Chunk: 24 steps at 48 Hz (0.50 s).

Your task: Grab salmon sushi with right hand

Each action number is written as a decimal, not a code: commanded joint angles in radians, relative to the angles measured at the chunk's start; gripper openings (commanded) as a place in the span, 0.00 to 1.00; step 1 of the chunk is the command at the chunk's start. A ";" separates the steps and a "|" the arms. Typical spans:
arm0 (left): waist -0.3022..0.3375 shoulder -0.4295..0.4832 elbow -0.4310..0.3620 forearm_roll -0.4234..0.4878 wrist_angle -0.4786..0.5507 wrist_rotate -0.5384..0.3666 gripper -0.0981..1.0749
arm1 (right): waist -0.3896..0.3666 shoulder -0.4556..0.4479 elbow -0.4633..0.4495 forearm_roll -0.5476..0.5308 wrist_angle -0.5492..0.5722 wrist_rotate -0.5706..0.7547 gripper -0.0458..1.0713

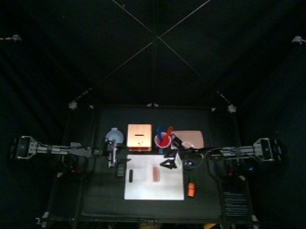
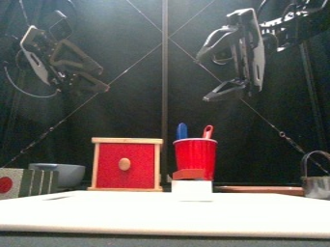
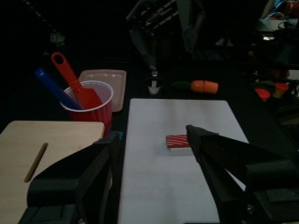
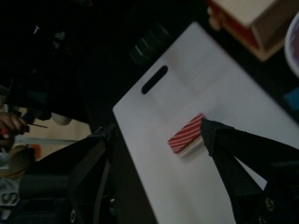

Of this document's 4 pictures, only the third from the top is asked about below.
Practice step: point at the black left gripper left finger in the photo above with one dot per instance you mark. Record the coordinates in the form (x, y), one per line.
(78, 180)

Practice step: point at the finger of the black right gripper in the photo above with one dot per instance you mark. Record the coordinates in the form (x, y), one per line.
(145, 49)
(193, 26)

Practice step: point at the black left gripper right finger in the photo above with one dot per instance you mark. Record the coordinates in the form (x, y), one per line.
(249, 175)

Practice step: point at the toy salmon sushi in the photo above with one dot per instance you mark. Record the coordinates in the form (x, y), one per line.
(177, 141)

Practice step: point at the pink translucent plastic tray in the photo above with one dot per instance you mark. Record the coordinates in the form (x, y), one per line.
(117, 96)

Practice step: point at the orange toy carrot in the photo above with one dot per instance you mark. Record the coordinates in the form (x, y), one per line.
(205, 86)

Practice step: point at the white cutting board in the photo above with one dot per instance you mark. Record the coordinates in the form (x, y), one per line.
(155, 175)

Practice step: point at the red toy spatula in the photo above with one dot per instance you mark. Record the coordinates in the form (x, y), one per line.
(68, 73)

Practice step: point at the red plastic cup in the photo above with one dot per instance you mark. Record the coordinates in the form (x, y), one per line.
(94, 116)

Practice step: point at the blue toy spatula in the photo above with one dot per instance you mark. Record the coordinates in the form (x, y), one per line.
(51, 84)

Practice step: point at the small red toy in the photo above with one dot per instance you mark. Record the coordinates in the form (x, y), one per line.
(263, 94)

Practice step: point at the orange yellow toy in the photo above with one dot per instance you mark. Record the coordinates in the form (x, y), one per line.
(281, 89)

